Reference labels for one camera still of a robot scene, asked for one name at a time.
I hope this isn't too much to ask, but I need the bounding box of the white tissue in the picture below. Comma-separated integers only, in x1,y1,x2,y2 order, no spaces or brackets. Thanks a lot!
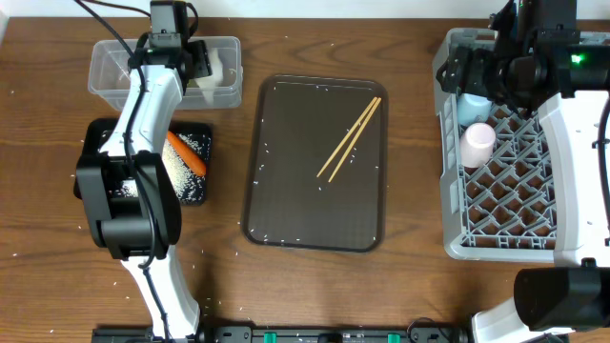
194,49,224,107

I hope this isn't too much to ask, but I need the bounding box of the light blue cup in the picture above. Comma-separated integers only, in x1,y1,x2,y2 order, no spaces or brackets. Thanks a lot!
457,93,492,127

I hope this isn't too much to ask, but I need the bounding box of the white paper cup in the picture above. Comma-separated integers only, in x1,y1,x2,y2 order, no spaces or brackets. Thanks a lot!
460,123,496,169

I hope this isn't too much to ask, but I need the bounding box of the wooden chopstick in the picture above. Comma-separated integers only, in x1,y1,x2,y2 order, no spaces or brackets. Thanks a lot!
328,97,381,183
316,97,381,183

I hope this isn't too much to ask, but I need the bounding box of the orange carrot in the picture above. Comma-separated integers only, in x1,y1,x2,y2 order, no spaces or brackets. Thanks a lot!
167,131,207,177

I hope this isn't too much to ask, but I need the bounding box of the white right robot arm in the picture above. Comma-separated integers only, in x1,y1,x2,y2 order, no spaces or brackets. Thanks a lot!
433,41,609,342

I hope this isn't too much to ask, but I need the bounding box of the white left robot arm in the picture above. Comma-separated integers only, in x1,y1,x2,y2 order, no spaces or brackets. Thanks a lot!
76,39,214,342

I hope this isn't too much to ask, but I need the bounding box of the black waste tray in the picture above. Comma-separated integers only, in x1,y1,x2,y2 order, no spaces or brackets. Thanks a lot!
82,118,213,206

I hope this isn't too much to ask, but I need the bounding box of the grey dishwasher rack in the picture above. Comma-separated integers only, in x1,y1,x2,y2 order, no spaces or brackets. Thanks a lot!
431,27,610,265

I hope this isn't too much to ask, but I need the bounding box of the clear plastic container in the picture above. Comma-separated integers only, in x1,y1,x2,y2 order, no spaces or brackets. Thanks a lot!
88,36,243,111

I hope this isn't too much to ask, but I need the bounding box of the brown serving tray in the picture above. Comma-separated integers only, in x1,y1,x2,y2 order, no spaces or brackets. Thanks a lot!
241,75,389,252

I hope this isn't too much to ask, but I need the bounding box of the pile of white rice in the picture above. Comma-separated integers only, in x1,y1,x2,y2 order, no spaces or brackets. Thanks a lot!
118,132,211,201

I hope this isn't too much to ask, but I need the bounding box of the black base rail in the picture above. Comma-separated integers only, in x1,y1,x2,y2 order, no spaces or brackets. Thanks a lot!
91,324,473,343

